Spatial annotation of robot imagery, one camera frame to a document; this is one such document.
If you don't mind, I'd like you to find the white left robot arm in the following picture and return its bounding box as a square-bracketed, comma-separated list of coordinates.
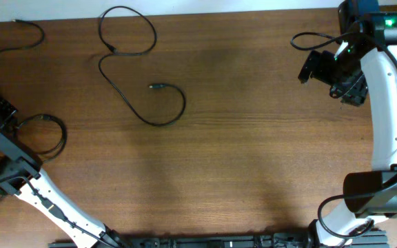
[0, 101, 130, 247]

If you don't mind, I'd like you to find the black usb cable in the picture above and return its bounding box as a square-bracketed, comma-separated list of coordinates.
[0, 19, 46, 101]
[14, 114, 68, 163]
[97, 5, 187, 127]

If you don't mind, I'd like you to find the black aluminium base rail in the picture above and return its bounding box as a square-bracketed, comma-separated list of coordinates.
[48, 229, 389, 248]

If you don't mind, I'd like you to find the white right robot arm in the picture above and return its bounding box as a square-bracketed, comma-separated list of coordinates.
[298, 1, 397, 247]

